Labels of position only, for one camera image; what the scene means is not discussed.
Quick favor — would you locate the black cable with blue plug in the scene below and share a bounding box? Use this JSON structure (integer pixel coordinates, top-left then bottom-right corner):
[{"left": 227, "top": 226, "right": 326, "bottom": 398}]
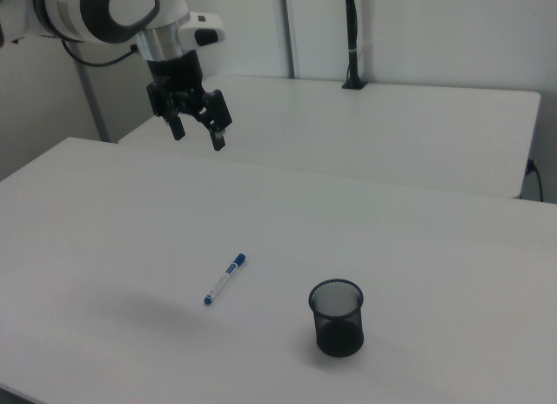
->
[{"left": 526, "top": 158, "right": 546, "bottom": 203}]

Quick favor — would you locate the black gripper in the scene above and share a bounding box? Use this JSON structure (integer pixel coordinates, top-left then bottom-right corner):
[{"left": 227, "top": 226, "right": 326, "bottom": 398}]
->
[{"left": 145, "top": 50, "right": 233, "bottom": 152}]

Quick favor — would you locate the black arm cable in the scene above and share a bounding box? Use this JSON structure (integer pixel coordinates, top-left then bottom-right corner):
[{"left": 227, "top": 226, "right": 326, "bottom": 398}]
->
[{"left": 59, "top": 38, "right": 139, "bottom": 68}]

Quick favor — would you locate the black mesh pen cup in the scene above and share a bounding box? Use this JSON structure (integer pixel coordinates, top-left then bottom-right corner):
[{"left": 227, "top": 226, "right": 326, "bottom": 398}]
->
[{"left": 308, "top": 279, "right": 366, "bottom": 359}]

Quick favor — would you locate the blue and white marker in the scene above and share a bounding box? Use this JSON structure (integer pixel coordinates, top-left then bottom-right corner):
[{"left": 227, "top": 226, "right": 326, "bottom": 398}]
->
[{"left": 203, "top": 252, "right": 249, "bottom": 306}]

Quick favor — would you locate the white side table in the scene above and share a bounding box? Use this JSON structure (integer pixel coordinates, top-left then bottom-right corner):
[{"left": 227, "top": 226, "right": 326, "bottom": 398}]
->
[{"left": 117, "top": 74, "right": 542, "bottom": 200}]

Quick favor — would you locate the grey aluminium frame post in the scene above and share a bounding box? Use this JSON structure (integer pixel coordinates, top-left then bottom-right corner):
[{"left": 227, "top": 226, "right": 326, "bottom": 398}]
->
[{"left": 74, "top": 57, "right": 111, "bottom": 143}]

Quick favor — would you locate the black clamp-mounted stand pole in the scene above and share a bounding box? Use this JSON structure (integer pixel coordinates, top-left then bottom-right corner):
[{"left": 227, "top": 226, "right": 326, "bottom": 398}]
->
[{"left": 340, "top": 0, "right": 367, "bottom": 91}]

